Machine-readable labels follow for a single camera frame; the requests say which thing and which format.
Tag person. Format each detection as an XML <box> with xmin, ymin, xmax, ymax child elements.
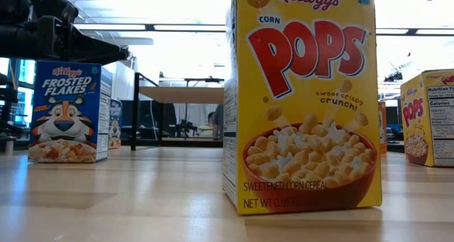
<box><xmin>208</xmin><ymin>103</ymin><xmax>225</xmax><ymax>141</ymax></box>

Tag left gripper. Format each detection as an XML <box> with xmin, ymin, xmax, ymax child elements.
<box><xmin>38</xmin><ymin>15</ymin><xmax>131</xmax><ymax>65</ymax></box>

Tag blue Frosted Flakes cereal box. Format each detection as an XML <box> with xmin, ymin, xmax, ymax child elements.
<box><xmin>108</xmin><ymin>98</ymin><xmax>123</xmax><ymax>150</ymax></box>
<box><xmin>28</xmin><ymin>60</ymin><xmax>114</xmax><ymax>164</ymax></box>

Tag large glass window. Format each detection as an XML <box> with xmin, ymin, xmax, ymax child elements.
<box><xmin>0</xmin><ymin>57</ymin><xmax>36</xmax><ymax>128</ymax></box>

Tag black aluminium table frame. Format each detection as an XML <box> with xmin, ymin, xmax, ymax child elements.
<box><xmin>0</xmin><ymin>137</ymin><xmax>405</xmax><ymax>154</ymax></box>

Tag wooden shelf black metal legs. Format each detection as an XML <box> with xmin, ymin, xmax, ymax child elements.
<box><xmin>130</xmin><ymin>72</ymin><xmax>225</xmax><ymax>152</ymax></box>

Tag black ceiling spotlight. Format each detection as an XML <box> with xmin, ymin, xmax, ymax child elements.
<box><xmin>383</xmin><ymin>70</ymin><xmax>404</xmax><ymax>83</ymax></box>

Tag yellow Corn Pops cereal box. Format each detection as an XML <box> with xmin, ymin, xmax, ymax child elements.
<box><xmin>222</xmin><ymin>0</ymin><xmax>383</xmax><ymax>216</ymax></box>
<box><xmin>399</xmin><ymin>68</ymin><xmax>454</xmax><ymax>167</ymax></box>

